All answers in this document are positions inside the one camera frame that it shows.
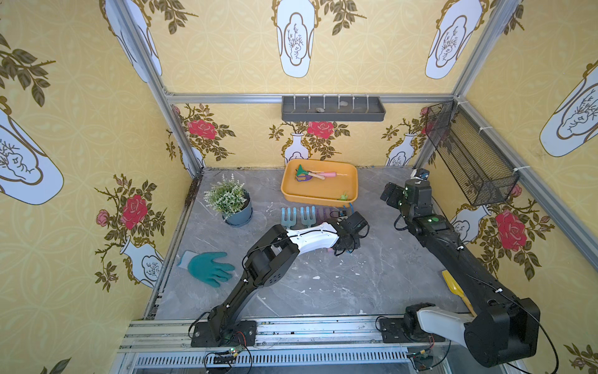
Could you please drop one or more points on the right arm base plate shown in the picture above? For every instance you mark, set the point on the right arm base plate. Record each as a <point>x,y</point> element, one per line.
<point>404,330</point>

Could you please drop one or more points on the black wire mesh basket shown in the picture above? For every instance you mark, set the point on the black wire mesh basket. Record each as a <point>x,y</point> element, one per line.
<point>480,168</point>

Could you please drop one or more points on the blue cultivator yellow handle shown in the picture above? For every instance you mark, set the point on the blue cultivator yellow handle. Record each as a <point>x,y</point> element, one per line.
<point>342,212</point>

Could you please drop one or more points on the teal garden glove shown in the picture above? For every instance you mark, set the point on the teal garden glove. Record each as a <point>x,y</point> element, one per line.
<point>205,267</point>

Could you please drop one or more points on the aluminium front rail frame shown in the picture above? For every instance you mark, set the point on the aluminium front rail frame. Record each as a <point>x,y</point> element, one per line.
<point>303,343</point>

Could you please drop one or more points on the green rake wooden handle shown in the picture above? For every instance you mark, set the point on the green rake wooden handle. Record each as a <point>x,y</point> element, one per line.
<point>303,175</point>

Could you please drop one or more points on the grey wall shelf tray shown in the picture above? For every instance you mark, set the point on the grey wall shelf tray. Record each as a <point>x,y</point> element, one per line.
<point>332,108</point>

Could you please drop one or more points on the yellow scoop wooden handle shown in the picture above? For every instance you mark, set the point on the yellow scoop wooden handle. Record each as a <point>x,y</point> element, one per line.
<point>454,287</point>

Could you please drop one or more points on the purple cultivator pink handle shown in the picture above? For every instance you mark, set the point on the purple cultivator pink handle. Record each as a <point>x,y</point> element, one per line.
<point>327,175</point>

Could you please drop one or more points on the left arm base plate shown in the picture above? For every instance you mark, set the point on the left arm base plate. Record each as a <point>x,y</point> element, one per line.
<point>243,333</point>

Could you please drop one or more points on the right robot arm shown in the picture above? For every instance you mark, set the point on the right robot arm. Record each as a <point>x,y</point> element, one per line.
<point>505,327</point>

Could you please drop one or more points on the light blue hand rake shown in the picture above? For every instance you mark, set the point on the light blue hand rake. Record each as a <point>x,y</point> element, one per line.
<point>289,217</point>
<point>308,216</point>

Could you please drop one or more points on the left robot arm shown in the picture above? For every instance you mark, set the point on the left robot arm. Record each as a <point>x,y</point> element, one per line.
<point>273,255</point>

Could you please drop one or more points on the orange plastic storage box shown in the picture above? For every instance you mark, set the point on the orange plastic storage box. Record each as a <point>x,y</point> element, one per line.
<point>320,192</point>

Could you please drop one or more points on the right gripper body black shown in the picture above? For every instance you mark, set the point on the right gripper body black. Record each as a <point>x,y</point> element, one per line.
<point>390,194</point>

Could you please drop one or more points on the purple rake pink handle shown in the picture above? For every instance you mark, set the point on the purple rake pink handle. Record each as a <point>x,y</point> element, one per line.
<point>322,214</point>

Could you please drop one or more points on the artificial green white plant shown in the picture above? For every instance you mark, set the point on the artificial green white plant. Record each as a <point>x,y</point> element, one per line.
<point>227,197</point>

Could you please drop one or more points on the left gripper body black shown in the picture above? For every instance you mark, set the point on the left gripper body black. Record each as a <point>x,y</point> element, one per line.
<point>350,232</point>

